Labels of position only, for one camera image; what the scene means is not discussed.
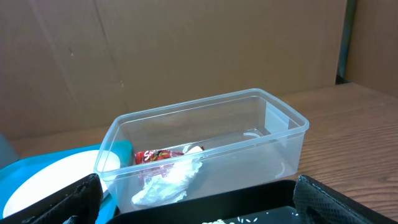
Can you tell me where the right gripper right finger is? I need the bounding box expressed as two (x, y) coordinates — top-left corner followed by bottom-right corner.
(293, 175), (397, 224)

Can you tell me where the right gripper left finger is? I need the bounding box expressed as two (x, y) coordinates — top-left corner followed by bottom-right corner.
(1, 174), (103, 224)

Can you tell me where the large white plate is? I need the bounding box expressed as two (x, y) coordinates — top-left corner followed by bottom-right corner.
(2, 149), (121, 218)

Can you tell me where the red snack wrapper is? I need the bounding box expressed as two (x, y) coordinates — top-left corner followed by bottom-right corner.
(134, 146), (205, 184)

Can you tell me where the white napkin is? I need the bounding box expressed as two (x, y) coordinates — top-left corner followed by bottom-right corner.
(131, 159), (202, 207)

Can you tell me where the teal serving tray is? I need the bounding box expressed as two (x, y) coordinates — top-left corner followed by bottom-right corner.
(0, 139), (134, 224)

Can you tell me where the black plastic tray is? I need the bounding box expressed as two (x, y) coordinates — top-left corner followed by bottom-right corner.
(105, 179), (398, 224)

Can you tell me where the clear plastic bin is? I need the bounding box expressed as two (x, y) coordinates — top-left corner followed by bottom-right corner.
(94, 88), (310, 213)

